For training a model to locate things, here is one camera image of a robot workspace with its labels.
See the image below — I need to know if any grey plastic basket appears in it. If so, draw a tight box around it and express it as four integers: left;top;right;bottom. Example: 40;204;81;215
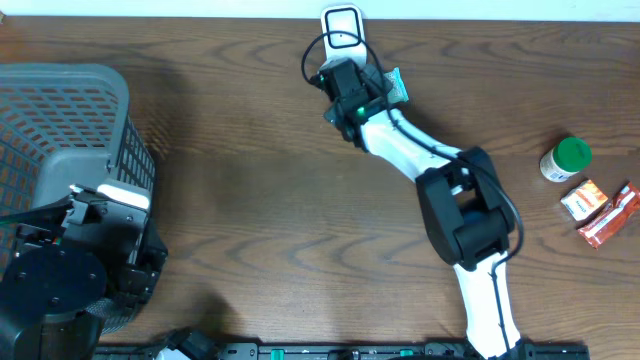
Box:
0;63;157;336

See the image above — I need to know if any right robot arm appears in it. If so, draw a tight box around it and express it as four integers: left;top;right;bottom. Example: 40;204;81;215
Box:
310;58;521;359

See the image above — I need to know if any red chocolate bar wrapper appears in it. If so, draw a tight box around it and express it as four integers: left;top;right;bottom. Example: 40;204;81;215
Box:
578;182;639;249

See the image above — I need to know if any orange snack packet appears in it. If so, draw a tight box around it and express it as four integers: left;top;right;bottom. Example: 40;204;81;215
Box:
560;179;608;221

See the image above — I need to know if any green lid jar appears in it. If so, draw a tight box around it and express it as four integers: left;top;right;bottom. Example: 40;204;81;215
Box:
539;137;592;183

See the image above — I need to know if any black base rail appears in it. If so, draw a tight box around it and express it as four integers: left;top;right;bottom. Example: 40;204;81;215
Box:
94;327;592;360

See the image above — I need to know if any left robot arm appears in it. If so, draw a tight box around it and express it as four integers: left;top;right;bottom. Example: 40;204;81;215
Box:
1;180;168;359

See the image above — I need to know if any white teal wipes pack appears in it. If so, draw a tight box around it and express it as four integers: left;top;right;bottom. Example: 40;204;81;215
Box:
384;67;409;104

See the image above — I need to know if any white barcode scanner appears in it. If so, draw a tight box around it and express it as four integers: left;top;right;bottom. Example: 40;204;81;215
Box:
320;4;367;66

